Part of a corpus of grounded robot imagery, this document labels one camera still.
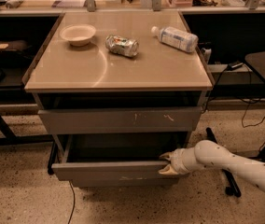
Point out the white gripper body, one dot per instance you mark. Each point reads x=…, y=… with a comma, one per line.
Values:
x=177, y=161

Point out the grey drawer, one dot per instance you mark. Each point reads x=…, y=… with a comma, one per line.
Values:
x=117, y=156
x=120, y=120
x=124, y=183

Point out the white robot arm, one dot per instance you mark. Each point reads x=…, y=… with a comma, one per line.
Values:
x=208, y=154

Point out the grey top drawer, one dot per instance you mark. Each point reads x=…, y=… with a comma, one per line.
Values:
x=120, y=120

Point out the grey bottom drawer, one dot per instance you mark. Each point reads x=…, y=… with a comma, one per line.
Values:
x=124, y=183

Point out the grey drawer cabinet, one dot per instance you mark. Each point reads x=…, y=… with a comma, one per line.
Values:
x=92, y=77

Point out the black floor stand leg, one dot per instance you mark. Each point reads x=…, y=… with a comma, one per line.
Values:
x=232, y=188

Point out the black power adapter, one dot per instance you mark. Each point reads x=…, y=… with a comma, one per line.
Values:
x=234, y=65

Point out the clear plastic water bottle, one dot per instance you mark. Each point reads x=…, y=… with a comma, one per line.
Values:
x=176, y=38

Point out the black table leg left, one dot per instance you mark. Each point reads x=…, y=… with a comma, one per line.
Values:
x=52, y=158

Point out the crushed silver soda can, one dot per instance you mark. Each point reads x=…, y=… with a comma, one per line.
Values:
x=122, y=45

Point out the white paper bowl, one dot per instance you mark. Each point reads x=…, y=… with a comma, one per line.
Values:
x=78, y=35

